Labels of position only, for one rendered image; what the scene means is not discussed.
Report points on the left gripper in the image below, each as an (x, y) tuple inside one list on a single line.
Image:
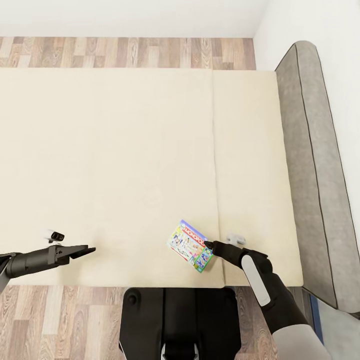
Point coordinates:
[(54, 256)]

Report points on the bed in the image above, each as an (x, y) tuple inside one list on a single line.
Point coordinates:
[(116, 158)]

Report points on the robot trunk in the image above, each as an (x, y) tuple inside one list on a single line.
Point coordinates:
[(165, 356)]

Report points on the board game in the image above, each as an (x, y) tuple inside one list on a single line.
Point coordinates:
[(188, 242)]

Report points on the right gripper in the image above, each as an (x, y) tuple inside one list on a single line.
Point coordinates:
[(221, 249)]

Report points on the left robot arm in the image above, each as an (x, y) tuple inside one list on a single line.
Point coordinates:
[(16, 264)]

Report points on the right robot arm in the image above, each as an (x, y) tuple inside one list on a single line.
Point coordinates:
[(293, 336)]

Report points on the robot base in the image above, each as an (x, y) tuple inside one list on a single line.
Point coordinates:
[(180, 316)]

